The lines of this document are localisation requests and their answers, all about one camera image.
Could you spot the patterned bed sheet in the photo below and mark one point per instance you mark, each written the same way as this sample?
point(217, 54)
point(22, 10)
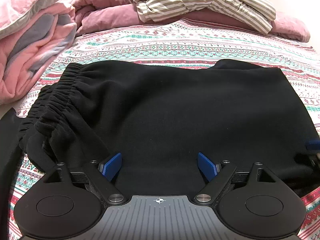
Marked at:
point(175, 45)

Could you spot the dark cloth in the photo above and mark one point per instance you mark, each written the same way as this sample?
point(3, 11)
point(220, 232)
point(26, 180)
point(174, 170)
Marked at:
point(7, 155)

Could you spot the mauve crumpled blanket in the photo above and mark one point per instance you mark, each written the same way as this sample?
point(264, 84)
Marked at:
point(105, 10)

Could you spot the pink and grey quilt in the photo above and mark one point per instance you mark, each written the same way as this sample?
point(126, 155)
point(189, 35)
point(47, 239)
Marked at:
point(32, 62)

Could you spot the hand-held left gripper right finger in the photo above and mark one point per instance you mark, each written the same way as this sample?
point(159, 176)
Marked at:
point(207, 166)

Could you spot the grey striped duvet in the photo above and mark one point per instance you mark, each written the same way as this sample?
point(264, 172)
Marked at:
point(200, 2)

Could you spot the mauve pillow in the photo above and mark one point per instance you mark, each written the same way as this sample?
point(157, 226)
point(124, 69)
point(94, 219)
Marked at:
point(287, 27)

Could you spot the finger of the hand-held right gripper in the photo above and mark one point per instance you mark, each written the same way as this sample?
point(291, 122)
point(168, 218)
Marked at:
point(313, 145)

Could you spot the pink pillow with grey edge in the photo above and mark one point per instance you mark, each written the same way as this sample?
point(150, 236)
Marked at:
point(30, 2)

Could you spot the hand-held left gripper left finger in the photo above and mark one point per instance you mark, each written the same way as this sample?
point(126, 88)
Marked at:
point(111, 166)

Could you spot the black pants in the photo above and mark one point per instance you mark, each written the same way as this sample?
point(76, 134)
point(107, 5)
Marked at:
point(175, 110)

